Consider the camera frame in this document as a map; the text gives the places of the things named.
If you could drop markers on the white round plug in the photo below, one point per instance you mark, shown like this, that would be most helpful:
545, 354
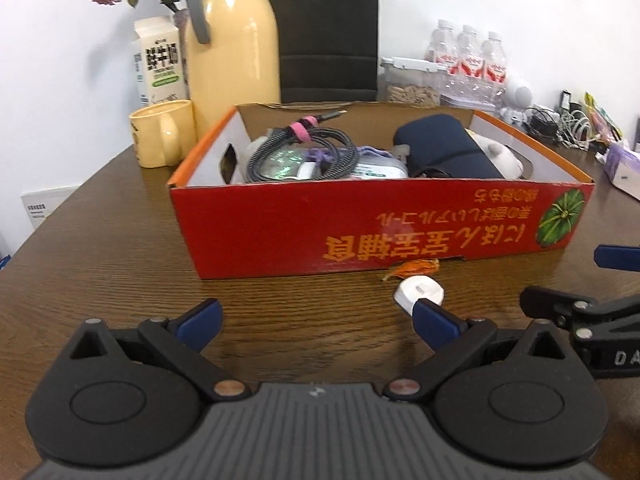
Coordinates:
417, 292

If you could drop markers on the red cardboard box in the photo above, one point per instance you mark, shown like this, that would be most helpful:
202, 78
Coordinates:
280, 230

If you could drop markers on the purple knitted cloth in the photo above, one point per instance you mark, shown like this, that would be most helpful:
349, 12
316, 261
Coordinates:
367, 150

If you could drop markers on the yellow thermos jug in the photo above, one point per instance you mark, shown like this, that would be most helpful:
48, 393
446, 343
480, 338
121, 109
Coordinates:
235, 50

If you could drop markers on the green glitter pack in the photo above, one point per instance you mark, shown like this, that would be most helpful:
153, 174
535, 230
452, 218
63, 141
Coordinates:
280, 167

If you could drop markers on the navy zip case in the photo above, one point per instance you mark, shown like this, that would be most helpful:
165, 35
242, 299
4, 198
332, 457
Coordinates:
445, 147

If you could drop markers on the orange wrapper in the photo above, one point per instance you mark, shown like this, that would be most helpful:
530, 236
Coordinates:
410, 269

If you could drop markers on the yellow mug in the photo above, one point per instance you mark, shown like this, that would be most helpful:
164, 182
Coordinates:
150, 135

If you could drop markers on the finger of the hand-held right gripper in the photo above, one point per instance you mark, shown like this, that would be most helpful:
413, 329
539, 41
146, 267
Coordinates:
617, 257
555, 305

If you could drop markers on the white wipes pack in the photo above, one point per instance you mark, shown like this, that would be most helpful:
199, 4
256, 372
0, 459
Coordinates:
380, 170

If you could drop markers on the white robot figurine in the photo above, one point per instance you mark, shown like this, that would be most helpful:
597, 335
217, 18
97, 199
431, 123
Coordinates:
520, 95

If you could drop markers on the clear seed container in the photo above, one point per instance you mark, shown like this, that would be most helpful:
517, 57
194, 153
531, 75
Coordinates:
412, 92

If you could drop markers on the white wall panel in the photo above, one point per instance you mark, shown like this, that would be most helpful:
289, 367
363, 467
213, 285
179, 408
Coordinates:
42, 205

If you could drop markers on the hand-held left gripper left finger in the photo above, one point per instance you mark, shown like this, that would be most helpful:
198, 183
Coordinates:
202, 321

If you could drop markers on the white plastic tub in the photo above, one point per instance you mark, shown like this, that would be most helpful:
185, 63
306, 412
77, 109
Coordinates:
470, 95

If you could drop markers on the small black device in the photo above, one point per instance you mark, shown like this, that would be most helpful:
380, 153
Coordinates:
566, 100

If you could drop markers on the white milk carton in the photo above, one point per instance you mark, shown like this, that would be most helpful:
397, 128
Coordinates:
160, 60

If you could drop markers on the purple tissue pack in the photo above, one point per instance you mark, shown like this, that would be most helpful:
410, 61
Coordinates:
622, 165

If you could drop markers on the grey flower vase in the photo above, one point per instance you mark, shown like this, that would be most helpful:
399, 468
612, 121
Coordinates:
181, 19

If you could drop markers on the black paper bag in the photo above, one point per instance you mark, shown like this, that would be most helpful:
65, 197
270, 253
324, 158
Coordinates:
320, 25

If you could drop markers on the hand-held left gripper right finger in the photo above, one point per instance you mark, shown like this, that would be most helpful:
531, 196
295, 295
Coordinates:
435, 327

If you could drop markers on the colourful snack packet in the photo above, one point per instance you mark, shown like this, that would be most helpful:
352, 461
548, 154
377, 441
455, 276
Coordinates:
602, 120

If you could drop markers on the yellow white plush toy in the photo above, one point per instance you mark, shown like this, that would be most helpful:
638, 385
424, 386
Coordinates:
495, 155

